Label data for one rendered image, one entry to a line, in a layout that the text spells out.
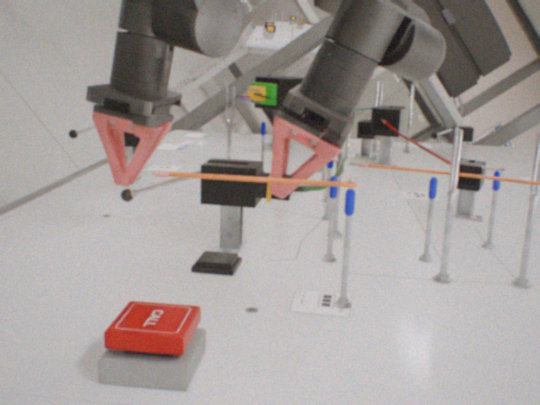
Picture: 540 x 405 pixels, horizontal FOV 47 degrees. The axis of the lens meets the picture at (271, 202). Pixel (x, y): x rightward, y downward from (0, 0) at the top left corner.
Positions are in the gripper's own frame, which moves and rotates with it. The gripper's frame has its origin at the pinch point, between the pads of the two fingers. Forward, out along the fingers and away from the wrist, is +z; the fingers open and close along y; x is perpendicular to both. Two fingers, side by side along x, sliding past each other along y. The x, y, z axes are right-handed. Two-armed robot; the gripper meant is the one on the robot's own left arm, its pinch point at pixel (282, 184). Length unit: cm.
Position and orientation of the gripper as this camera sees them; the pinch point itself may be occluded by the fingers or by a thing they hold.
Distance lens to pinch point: 62.6
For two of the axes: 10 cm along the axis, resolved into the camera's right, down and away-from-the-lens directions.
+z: -4.4, 8.5, 2.9
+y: 1.5, -2.5, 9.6
